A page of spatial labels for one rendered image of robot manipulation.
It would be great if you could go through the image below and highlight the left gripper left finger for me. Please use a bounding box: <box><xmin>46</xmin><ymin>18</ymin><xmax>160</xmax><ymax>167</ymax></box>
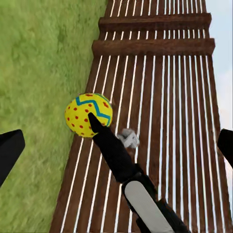
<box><xmin>0</xmin><ymin>129</ymin><xmax>25</xmax><ymax>186</ymax></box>

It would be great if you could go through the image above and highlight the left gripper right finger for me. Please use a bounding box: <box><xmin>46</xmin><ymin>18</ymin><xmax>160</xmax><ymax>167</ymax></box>
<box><xmin>217</xmin><ymin>127</ymin><xmax>233</xmax><ymax>167</ymax></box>

